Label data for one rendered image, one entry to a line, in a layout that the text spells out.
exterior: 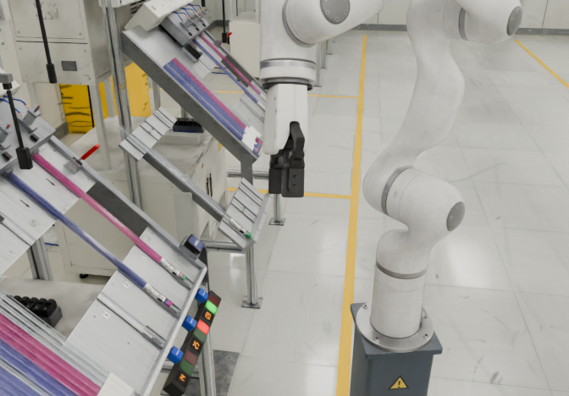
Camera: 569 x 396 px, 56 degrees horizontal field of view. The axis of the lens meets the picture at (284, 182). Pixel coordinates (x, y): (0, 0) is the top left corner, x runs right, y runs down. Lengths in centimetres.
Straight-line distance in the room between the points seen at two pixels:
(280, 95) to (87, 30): 157
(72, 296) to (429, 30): 121
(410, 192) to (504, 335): 151
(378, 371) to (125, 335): 60
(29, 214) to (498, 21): 105
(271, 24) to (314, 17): 9
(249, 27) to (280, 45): 496
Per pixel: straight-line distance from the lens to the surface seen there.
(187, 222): 181
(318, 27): 73
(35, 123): 146
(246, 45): 578
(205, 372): 186
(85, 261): 276
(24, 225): 132
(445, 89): 113
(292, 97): 76
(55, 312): 162
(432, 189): 113
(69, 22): 230
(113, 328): 128
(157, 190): 240
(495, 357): 246
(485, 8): 108
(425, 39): 116
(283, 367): 227
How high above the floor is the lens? 162
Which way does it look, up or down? 27 degrees down
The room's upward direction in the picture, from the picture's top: straight up
